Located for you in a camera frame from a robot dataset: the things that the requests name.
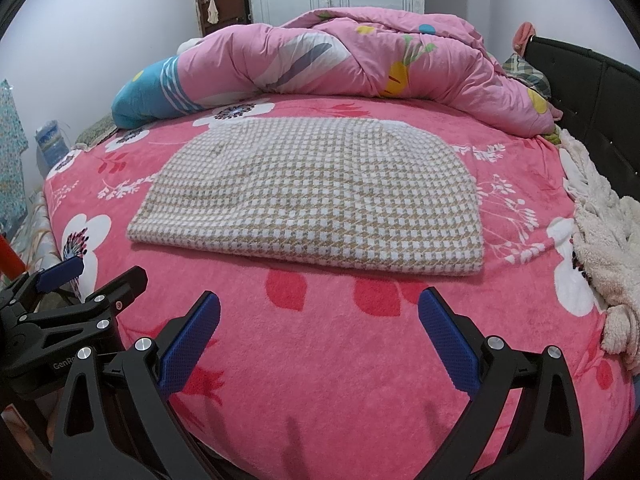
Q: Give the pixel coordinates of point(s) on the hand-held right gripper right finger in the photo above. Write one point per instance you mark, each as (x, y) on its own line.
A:
(447, 345)

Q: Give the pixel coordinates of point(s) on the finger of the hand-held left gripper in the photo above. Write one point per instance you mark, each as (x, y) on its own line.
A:
(120, 287)
(62, 271)

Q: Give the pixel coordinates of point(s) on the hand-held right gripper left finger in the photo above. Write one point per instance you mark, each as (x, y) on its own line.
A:
(192, 345)

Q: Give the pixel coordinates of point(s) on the beige checked jacket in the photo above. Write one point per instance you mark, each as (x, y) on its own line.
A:
(310, 195)

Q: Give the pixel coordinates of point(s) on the grey patterned bed sheet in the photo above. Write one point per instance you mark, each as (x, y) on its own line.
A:
(35, 230)

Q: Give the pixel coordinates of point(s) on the orange red bar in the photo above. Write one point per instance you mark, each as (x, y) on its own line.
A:
(7, 257)

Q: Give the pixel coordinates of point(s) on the pink floral blanket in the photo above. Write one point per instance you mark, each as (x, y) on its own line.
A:
(325, 385)

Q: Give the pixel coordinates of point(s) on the blue wrapped bottle pack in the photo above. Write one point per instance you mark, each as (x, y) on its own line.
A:
(50, 142)

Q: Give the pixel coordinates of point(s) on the teal patterned hanging cloth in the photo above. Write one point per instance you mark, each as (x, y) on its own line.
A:
(10, 150)

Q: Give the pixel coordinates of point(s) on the green patterned cloth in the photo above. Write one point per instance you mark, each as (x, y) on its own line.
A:
(97, 132)

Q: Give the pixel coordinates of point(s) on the cream fluffy cloth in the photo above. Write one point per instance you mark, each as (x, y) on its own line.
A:
(605, 230)

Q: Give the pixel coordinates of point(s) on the green striped cloth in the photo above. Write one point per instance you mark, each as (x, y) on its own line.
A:
(554, 136)

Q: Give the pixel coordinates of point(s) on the white pillow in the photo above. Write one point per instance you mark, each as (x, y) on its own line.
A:
(190, 46)

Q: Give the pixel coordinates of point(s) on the pink printed quilt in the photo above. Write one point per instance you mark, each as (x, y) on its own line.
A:
(240, 60)

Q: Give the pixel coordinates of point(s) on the plaid cloth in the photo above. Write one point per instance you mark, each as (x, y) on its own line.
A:
(525, 72)

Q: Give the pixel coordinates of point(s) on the black headboard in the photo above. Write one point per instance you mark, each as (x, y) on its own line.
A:
(590, 95)

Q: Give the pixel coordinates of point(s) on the small cream hanging cloth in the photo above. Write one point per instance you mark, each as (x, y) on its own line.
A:
(213, 12)

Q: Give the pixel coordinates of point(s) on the pink cloth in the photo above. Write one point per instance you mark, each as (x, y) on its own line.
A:
(524, 35)

